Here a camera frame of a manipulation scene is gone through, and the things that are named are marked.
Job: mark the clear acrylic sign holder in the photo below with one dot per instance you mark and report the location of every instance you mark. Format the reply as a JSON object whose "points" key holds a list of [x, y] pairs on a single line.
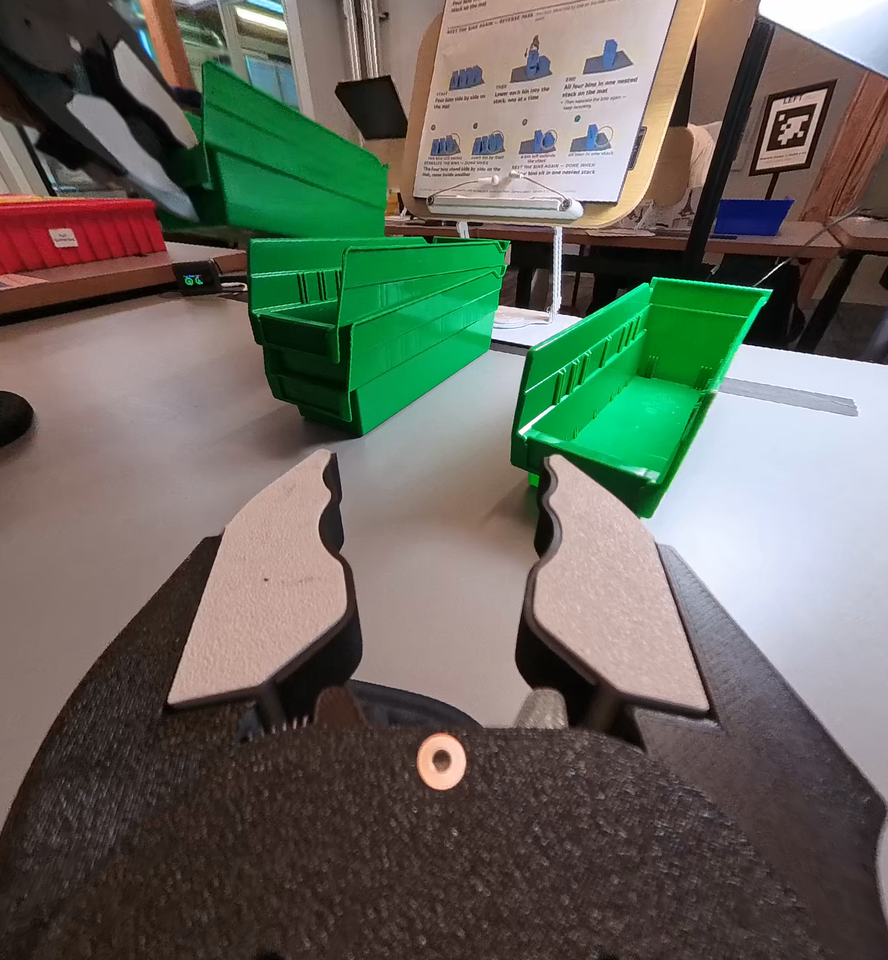
{"points": [[661, 210]]}

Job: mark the grey desk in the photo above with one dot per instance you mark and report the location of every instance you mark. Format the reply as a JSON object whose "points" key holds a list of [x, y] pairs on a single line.
{"points": [[114, 487]]}

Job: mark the wooden display board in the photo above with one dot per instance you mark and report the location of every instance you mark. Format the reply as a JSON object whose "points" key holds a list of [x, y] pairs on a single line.
{"points": [[669, 112]]}

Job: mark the white stand base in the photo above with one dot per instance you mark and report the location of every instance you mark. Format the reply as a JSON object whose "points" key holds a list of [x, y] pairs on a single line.
{"points": [[519, 321]]}

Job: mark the wooden pillar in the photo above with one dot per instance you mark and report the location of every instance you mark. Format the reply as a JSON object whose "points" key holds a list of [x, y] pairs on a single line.
{"points": [[856, 150]]}

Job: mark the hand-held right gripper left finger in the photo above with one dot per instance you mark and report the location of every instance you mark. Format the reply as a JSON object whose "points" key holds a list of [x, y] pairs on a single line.
{"points": [[264, 600]]}

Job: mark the black white marker sign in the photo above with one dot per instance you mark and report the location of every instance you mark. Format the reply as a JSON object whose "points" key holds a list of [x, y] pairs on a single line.
{"points": [[793, 127]]}

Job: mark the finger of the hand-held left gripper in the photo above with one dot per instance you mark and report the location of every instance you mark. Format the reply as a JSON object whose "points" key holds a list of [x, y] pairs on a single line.
{"points": [[151, 90], [166, 199]]}

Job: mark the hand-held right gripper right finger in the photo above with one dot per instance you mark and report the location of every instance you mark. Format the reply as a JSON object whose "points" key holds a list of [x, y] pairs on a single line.
{"points": [[609, 600]]}

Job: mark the white stand pole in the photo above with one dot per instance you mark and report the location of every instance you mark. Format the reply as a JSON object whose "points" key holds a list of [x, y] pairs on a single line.
{"points": [[557, 270]]}

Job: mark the red plastic bin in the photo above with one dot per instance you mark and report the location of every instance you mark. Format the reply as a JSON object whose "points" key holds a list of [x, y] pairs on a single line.
{"points": [[9, 240]]}

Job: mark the brown wooden table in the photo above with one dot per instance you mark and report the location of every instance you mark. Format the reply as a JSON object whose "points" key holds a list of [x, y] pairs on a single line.
{"points": [[76, 289]]}

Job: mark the black angled panel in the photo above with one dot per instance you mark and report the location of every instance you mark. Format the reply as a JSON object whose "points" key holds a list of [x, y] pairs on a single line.
{"points": [[373, 105]]}

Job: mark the black desk controller display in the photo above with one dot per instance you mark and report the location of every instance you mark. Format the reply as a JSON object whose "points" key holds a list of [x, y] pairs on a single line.
{"points": [[196, 279]]}

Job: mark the grey tape strip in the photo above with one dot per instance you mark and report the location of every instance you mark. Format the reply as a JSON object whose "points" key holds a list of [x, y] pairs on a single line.
{"points": [[789, 397]]}

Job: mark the printed instruction sheet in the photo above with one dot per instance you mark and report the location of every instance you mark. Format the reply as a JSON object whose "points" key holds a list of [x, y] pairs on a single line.
{"points": [[481, 112]]}

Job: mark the black metal post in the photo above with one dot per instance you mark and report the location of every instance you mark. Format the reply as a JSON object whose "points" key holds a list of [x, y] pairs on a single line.
{"points": [[736, 127]]}

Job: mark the wooden background table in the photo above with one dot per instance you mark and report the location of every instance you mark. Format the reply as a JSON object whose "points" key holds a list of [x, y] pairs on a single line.
{"points": [[789, 241], [879, 229]]}

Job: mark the blue plastic bin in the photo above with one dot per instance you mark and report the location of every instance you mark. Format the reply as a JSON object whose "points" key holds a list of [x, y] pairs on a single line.
{"points": [[751, 217]]}

